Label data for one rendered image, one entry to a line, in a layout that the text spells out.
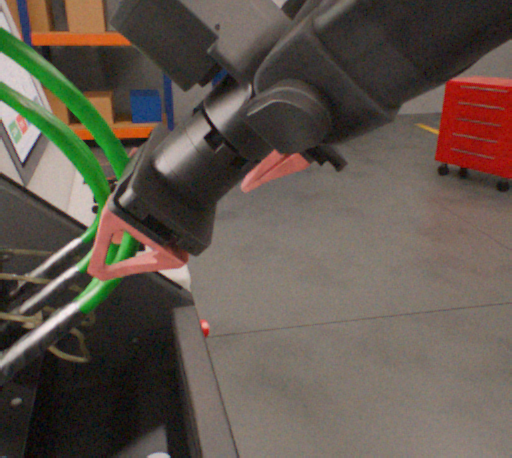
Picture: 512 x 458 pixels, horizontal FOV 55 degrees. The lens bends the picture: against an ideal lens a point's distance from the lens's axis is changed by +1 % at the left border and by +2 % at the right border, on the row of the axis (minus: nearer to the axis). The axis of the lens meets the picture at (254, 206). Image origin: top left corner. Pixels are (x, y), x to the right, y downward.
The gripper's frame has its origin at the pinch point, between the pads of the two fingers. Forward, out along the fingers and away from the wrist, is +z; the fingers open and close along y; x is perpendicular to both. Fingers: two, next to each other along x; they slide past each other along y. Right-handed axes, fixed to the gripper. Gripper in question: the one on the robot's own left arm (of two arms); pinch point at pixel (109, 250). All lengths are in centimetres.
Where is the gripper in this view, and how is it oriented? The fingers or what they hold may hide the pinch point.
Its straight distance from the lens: 40.2
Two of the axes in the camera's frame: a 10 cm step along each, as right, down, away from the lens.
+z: -6.9, 6.0, 4.0
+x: 7.2, 5.8, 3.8
